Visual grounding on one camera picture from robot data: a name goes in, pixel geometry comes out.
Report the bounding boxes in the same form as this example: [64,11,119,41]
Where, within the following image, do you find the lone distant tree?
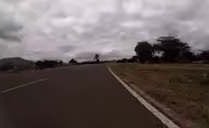
[93,53,101,63]

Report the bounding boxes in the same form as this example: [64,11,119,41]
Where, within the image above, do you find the grey asphalt road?
[0,62,170,128]

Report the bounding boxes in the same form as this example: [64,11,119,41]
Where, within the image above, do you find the row of dark bushes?
[0,59,65,72]

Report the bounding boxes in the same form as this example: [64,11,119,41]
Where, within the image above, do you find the white painted edge line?
[107,65,181,128]

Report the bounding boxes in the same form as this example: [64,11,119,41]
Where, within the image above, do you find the clump of dark trees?
[133,35,197,65]

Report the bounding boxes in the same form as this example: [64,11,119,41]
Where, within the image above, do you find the dry grass verge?
[108,62,209,128]

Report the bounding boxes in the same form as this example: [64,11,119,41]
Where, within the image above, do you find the white dashed centre line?
[0,77,49,94]

